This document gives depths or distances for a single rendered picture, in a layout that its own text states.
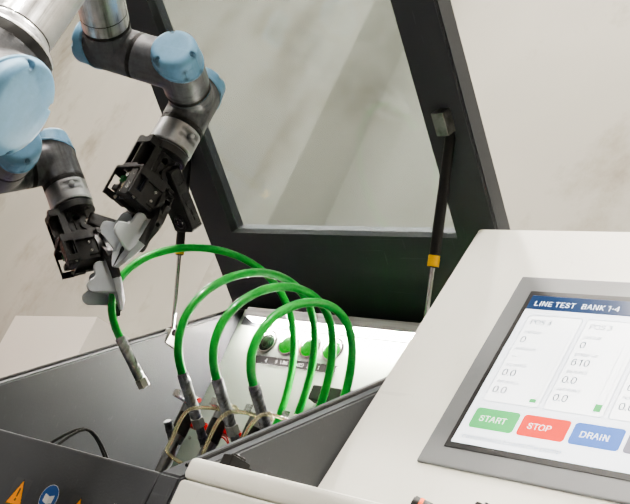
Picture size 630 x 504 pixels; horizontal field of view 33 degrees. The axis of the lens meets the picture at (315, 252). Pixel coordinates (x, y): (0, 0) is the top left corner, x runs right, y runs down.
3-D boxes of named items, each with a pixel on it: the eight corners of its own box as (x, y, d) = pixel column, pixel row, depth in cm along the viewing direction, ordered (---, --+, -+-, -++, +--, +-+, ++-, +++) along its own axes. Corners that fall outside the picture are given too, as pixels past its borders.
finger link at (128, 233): (93, 250, 164) (121, 201, 167) (120, 271, 167) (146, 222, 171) (105, 251, 161) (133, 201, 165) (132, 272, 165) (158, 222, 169)
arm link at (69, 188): (82, 195, 194) (90, 171, 187) (90, 216, 193) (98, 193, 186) (42, 202, 191) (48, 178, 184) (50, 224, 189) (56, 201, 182)
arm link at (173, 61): (120, 54, 164) (137, 95, 173) (185, 74, 161) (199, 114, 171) (142, 15, 166) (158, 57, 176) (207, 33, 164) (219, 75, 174)
